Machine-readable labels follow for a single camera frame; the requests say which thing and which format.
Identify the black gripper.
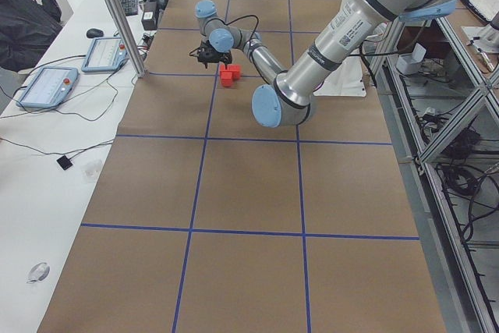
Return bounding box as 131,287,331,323
189,41,232,72

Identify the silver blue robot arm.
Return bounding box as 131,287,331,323
190,0,457,128

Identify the black power adapter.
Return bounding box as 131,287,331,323
141,1,157,31

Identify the far teach pendant tablet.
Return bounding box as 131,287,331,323
81,37,128,73

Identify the teach pendant tablet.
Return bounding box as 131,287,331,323
81,37,128,73
16,66,80,110

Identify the black computer mouse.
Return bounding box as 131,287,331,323
86,28,104,39

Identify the near teach pendant tablet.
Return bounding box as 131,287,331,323
16,66,80,110

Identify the person in black jacket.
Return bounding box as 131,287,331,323
1,0,62,72

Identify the small black square sensor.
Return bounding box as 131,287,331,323
56,155,73,171

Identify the aluminium frame post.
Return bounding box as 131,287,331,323
104,0,146,78

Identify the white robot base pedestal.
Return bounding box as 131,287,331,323
314,57,366,97

